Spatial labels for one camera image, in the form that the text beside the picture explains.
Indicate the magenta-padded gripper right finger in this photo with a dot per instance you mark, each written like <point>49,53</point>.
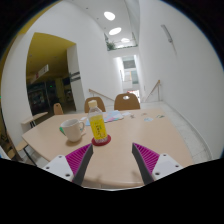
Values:
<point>165,165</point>

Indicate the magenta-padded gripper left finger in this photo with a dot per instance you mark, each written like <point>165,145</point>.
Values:
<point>58,166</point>

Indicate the yellow drink bottle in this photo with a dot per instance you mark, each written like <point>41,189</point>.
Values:
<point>97,125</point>

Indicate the white mug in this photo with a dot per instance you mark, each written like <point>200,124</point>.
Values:
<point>72,130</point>

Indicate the wooden chair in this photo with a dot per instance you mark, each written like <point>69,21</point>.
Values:
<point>20,145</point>
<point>128,103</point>
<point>100,103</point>
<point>58,109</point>

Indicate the small paper sticker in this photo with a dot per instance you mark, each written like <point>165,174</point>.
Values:
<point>148,119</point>
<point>160,116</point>
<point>144,114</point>

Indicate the flat round red coaster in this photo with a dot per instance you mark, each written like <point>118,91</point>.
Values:
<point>106,141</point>

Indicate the small white card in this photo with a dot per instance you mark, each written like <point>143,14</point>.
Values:
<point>83,118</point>
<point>126,113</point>

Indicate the small wooden side table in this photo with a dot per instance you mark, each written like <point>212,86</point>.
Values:
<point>33,117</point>

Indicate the dark shop shelf unit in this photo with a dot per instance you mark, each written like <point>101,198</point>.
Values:
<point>38,98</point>

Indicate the pastel printed mouse pad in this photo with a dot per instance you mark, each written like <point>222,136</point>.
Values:
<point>113,116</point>

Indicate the wooden stair handrail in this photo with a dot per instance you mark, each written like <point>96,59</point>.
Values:
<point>154,87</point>
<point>100,94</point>

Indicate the hanging white sign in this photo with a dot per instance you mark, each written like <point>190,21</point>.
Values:
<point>40,73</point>

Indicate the green potted plant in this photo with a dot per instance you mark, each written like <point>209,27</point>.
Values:
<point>110,45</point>

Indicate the round ceiling lights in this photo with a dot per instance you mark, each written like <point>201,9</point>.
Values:
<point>109,15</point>

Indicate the dark wall sign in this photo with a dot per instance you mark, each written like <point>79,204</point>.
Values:
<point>75,76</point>

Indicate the grey wall-mounted device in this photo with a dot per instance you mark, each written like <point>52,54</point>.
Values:
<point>167,33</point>

